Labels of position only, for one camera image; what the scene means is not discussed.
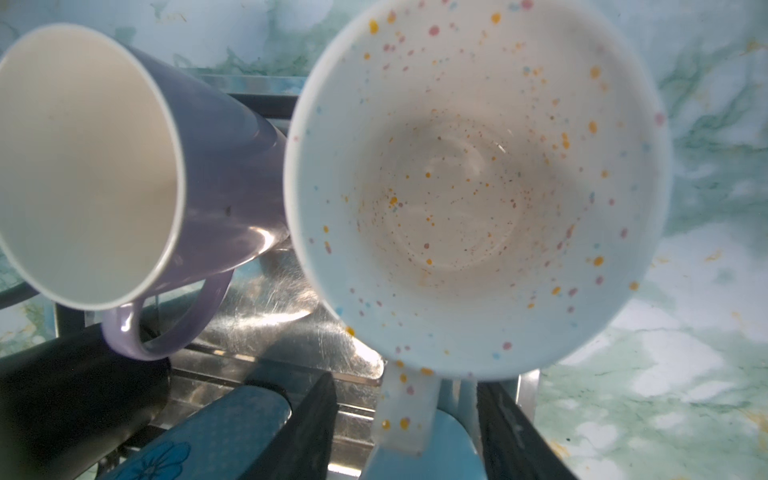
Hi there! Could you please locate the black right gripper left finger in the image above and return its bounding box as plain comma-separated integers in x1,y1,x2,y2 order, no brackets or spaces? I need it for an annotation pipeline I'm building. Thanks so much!
239,372,338,479

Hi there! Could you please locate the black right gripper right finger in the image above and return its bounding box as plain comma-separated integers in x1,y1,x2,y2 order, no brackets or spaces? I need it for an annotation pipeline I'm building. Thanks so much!
477,382,577,480

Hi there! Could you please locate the blue handled cream mug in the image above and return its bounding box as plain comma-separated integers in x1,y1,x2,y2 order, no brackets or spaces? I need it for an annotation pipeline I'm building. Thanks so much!
361,381,487,479

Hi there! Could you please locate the black mug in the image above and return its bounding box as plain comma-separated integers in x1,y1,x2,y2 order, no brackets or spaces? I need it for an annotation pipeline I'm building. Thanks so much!
1,325,170,479

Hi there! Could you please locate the white ceramic mug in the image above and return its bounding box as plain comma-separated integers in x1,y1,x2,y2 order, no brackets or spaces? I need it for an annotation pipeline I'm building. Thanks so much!
284,1,672,455

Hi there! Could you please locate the purple ceramic mug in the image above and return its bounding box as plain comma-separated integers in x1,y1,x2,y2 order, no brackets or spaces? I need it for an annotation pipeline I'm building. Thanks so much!
1,23,288,361

